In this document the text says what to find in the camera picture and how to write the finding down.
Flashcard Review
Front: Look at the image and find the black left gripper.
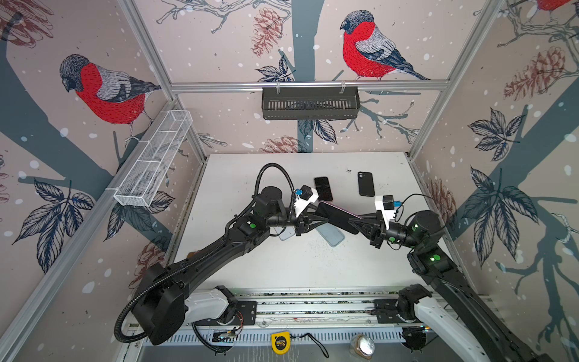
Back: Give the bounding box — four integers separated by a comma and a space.
265, 204, 328, 237

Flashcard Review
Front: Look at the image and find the light blue phone case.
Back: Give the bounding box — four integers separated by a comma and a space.
316, 223, 345, 247

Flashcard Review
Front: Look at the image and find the pink phone case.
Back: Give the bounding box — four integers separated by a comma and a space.
314, 176, 334, 202

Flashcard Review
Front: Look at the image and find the black screen phone purple case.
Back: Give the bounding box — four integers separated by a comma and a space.
315, 202, 360, 235

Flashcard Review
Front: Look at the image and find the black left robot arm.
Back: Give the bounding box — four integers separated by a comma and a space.
113, 163, 327, 345

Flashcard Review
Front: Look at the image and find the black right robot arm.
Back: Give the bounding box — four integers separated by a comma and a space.
348, 196, 552, 361

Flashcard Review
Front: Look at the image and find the yellow tape measure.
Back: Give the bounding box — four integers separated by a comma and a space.
271, 331, 292, 355

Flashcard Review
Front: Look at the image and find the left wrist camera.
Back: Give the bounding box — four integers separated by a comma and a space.
293, 185, 319, 217

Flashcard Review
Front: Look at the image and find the white phone camera up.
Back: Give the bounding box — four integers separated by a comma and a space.
278, 226, 296, 241

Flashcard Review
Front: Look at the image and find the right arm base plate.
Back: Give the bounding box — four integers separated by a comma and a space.
370, 297, 436, 324

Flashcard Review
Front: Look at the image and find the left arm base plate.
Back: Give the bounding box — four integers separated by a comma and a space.
195, 301, 257, 327

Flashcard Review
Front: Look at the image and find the black wire wall basket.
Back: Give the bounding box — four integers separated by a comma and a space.
262, 87, 360, 121

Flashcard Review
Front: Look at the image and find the horizontal aluminium rail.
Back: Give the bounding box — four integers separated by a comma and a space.
170, 80, 450, 94

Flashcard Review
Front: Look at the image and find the white mesh wall shelf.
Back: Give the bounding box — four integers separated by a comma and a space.
114, 110, 192, 208

